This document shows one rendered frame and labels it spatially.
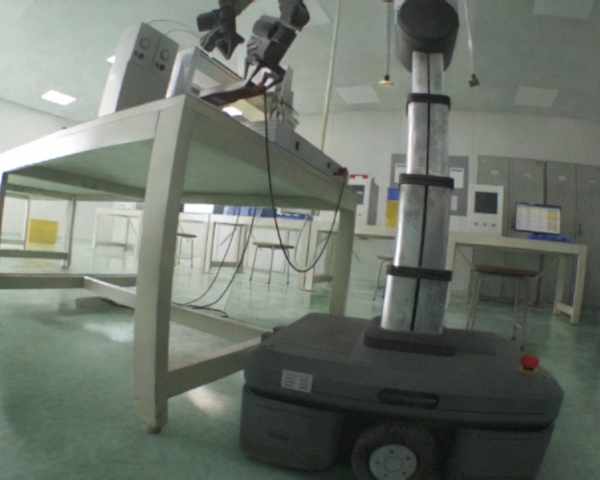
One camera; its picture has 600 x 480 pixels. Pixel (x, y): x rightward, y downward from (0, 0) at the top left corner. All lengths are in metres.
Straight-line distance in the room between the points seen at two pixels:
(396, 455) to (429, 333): 0.28
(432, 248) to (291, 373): 0.40
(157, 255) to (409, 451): 0.61
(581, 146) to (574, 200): 1.06
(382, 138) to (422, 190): 4.94
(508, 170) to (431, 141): 4.20
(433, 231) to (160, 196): 0.58
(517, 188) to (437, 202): 4.20
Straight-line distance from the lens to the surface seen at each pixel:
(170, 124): 0.77
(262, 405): 0.69
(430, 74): 0.93
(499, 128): 5.67
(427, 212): 0.80
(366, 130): 5.85
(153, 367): 0.77
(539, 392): 0.70
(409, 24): 0.94
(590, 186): 5.28
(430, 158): 0.83
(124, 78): 1.33
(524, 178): 5.03
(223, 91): 1.05
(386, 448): 0.68
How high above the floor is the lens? 0.46
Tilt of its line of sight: 1 degrees up
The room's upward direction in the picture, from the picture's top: 6 degrees clockwise
